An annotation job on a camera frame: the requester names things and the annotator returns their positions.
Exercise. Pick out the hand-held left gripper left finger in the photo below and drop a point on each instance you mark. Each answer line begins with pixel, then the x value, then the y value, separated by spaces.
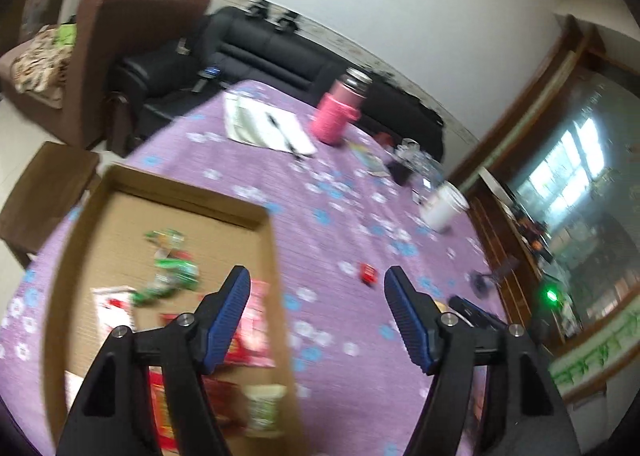
pixel 227 326

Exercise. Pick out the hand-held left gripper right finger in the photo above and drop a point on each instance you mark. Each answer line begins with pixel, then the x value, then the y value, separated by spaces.
pixel 407 321

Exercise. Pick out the small red snack packet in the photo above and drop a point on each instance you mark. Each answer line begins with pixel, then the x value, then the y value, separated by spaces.
pixel 368 273

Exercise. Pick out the cardboard box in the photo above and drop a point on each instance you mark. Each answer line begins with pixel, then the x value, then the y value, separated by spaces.
pixel 125 216

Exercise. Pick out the pink red snack packet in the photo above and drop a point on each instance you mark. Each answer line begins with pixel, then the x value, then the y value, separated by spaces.
pixel 252 336

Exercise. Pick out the dark red snack packet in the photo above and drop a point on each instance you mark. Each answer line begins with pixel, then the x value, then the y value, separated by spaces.
pixel 225 398

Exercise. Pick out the pale green snack packet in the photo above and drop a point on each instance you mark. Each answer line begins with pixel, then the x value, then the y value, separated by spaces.
pixel 263 406

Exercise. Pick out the grey phone stand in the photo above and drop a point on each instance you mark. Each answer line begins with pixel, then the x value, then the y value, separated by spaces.
pixel 487 281

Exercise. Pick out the red yellow snack packet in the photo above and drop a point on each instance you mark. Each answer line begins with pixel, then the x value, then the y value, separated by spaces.
pixel 162 411

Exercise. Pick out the white red snack packet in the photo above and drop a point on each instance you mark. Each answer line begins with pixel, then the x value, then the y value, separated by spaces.
pixel 116 308

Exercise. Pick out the white plastic jar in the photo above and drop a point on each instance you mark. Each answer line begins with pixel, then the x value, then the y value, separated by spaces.
pixel 442 208

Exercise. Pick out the purple floral tablecloth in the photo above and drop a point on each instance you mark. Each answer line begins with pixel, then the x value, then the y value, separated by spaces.
pixel 340 216

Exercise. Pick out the wooden cabinet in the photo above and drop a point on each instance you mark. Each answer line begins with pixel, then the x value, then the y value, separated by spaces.
pixel 500 236

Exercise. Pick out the small black box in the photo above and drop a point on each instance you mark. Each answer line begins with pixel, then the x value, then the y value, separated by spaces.
pixel 400 172

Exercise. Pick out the crumpled clear plastic wrap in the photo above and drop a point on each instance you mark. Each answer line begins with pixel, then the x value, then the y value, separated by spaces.
pixel 420 158

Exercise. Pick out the black pen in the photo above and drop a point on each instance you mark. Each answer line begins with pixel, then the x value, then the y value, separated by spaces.
pixel 280 133

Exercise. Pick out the white notebook with pen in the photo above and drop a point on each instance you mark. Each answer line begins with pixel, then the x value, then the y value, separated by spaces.
pixel 255 126

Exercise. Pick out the glass window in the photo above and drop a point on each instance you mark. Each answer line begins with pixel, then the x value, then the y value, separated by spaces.
pixel 585 196

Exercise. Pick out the pink sleeved flask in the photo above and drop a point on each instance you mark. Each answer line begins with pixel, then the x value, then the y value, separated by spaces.
pixel 335 111

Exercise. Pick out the brown wooden stool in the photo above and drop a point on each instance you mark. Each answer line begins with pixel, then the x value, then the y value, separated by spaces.
pixel 45 196

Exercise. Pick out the black leather sofa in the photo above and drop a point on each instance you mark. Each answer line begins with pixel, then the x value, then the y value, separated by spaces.
pixel 260 56

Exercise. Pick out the black clamp device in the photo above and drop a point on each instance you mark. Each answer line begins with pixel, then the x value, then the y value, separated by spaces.
pixel 285 22
pixel 259 8

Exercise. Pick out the brown armchair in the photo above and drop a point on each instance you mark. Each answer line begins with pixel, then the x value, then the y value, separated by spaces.
pixel 100 36

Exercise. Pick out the patterned cloth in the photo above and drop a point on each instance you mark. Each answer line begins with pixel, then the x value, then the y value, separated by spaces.
pixel 42 58

